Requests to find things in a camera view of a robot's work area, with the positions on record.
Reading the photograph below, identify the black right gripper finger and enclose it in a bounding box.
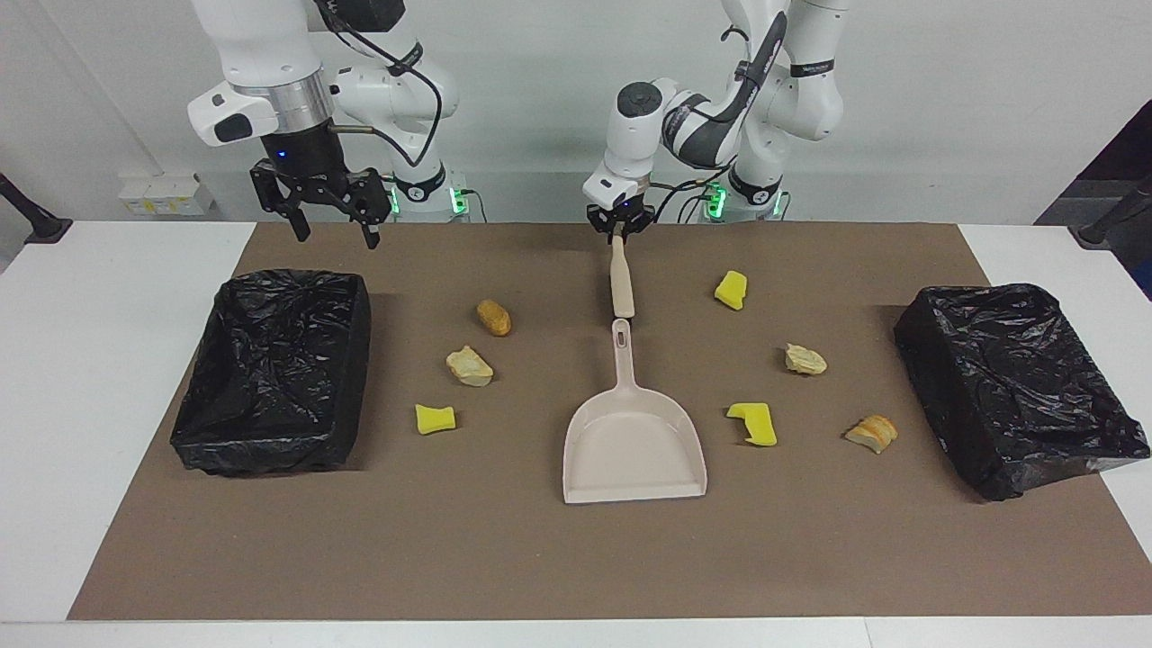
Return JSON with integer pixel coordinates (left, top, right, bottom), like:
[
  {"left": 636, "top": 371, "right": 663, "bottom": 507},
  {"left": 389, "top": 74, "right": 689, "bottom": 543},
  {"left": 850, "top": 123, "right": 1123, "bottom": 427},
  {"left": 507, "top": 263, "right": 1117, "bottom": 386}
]
[
  {"left": 346, "top": 167, "right": 395, "bottom": 250},
  {"left": 250, "top": 160, "right": 312, "bottom": 242}
]

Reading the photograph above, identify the beige hand brush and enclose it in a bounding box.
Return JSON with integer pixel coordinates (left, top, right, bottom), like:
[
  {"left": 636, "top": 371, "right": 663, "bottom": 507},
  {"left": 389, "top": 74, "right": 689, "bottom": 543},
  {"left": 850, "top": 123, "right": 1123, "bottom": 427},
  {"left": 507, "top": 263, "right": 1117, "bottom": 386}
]
[{"left": 608, "top": 232, "right": 636, "bottom": 319}]

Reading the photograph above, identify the pale torn bread chunk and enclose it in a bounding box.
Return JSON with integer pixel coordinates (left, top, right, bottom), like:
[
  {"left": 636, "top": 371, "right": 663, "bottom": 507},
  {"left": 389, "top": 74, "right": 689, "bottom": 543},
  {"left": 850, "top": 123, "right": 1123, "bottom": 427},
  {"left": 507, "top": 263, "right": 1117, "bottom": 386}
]
[{"left": 445, "top": 346, "right": 494, "bottom": 388}]

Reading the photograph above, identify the pale ridged bread piece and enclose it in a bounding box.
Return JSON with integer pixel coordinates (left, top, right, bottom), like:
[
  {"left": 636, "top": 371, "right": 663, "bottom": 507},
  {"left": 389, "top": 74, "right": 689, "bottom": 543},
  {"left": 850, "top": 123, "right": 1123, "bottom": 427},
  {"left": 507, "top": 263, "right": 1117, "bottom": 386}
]
[{"left": 784, "top": 342, "right": 828, "bottom": 376}]

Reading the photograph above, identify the beige plastic dustpan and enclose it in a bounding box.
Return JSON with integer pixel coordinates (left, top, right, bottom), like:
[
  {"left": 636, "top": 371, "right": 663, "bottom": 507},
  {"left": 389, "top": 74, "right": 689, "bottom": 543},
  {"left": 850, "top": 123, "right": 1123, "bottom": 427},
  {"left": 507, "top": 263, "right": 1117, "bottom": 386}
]
[{"left": 562, "top": 318, "right": 709, "bottom": 505}]

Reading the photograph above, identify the notched yellow sponge piece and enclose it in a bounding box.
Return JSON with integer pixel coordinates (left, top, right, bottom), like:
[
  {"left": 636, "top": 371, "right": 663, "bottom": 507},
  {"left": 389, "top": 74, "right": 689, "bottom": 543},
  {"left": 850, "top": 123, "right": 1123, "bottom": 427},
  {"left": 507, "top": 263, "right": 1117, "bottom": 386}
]
[{"left": 726, "top": 402, "right": 779, "bottom": 448}]

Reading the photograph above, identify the striped croissant-like bread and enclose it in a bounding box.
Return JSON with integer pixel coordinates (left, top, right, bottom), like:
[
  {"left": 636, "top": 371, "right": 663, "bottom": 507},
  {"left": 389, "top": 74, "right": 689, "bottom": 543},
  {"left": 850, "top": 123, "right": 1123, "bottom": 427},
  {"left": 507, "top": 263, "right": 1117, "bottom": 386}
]
[{"left": 843, "top": 414, "right": 899, "bottom": 455}]

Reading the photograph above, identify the bin with black plastic bag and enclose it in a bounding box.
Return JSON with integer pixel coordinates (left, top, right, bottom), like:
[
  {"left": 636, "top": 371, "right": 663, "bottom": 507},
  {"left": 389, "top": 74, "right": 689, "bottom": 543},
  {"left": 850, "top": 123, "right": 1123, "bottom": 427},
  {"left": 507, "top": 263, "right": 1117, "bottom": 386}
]
[
  {"left": 169, "top": 268, "right": 374, "bottom": 478},
  {"left": 893, "top": 283, "right": 1151, "bottom": 502}
]

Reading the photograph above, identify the black stand foot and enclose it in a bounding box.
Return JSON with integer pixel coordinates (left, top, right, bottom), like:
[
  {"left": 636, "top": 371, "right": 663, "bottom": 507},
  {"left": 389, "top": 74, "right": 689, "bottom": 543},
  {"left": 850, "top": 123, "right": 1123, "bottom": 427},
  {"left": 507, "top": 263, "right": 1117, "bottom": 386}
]
[
  {"left": 1069, "top": 175, "right": 1152, "bottom": 250},
  {"left": 0, "top": 173, "right": 73, "bottom": 246}
]

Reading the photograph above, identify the brown table mat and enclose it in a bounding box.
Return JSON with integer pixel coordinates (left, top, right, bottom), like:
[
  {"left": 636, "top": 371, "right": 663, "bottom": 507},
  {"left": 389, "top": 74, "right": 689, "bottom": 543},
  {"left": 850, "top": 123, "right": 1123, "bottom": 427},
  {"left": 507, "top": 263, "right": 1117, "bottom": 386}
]
[{"left": 67, "top": 222, "right": 1152, "bottom": 622}]

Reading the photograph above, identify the black left base cable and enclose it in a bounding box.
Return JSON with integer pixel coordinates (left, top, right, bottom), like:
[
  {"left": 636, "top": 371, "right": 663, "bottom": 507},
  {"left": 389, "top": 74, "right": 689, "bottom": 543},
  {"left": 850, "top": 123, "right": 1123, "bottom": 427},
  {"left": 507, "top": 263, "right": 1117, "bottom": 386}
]
[{"left": 652, "top": 175, "right": 721, "bottom": 223}]

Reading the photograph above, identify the white wall socket box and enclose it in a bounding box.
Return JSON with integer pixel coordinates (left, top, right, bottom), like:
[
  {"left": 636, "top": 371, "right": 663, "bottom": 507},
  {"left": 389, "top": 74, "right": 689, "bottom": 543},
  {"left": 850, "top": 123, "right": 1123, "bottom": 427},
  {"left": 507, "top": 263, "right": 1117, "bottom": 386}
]
[{"left": 119, "top": 173, "right": 217, "bottom": 217}]

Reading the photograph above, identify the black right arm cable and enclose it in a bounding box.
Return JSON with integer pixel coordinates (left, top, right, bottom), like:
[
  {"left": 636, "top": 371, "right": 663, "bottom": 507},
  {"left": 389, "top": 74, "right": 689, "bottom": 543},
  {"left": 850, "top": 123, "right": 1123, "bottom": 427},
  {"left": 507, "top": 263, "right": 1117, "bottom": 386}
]
[{"left": 310, "top": 0, "right": 444, "bottom": 172}]

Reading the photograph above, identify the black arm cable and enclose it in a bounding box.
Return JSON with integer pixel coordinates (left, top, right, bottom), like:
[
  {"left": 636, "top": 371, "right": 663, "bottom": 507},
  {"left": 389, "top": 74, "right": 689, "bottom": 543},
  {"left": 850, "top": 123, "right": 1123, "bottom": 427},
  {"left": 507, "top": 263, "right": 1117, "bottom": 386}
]
[
  {"left": 310, "top": 0, "right": 444, "bottom": 172},
  {"left": 718, "top": 25, "right": 793, "bottom": 122}
]

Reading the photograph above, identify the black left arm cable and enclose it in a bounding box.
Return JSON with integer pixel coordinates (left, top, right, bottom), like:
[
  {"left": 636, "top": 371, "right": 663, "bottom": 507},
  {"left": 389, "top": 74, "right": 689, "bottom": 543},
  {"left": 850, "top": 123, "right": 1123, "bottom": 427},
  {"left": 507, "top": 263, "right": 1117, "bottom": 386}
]
[{"left": 718, "top": 25, "right": 793, "bottom": 122}]

